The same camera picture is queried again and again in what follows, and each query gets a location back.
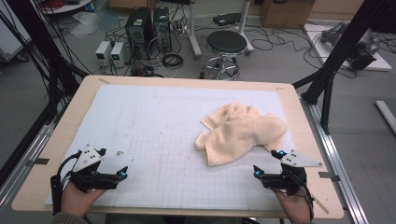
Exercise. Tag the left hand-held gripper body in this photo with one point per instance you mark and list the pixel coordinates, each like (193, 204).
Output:
(88, 157)

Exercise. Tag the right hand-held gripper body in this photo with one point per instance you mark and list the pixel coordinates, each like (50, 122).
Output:
(294, 179)

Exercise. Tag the beige towel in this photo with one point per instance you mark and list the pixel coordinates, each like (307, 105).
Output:
(239, 135)

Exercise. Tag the person's right hand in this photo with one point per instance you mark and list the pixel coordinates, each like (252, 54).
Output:
(295, 207)

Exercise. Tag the person's left hand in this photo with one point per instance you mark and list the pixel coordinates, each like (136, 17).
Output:
(76, 200)

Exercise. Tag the thin wooden stick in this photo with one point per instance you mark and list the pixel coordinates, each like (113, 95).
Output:
(320, 205)

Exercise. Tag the white foam mat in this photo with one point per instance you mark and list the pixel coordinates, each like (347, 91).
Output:
(155, 124)

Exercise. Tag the white power supply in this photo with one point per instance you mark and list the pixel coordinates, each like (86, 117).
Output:
(102, 53)
(118, 54)

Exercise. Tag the white tube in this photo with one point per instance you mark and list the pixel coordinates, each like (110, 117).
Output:
(386, 115)

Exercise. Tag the white floor board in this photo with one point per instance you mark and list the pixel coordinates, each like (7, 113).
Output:
(314, 40)

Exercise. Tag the black round stool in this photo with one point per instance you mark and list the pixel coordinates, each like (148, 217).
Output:
(226, 41)

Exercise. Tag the large black computer tower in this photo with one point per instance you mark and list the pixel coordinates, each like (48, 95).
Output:
(138, 29)

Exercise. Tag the clear plastic bag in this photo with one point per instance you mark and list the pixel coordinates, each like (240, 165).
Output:
(85, 23)

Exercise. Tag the white stand leg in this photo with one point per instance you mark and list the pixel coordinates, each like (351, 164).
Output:
(192, 31)
(244, 28)

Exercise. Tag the slim black computer tower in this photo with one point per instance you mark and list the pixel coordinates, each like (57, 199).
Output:
(162, 28)

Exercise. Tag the cardboard box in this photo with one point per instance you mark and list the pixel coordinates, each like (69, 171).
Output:
(286, 14)

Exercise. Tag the grey machine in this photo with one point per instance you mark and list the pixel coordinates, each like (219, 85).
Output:
(367, 43)

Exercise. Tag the flat black device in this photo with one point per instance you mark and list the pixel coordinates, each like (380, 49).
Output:
(227, 19)

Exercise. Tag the round white table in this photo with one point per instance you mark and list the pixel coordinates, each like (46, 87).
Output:
(68, 6)

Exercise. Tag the grey metal bracket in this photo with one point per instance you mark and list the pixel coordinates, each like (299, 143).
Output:
(39, 161)
(328, 175)

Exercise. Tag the aluminium rail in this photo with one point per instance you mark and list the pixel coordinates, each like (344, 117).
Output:
(336, 155)
(28, 155)

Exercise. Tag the black metal frame post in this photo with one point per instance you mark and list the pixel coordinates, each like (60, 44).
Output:
(342, 46)

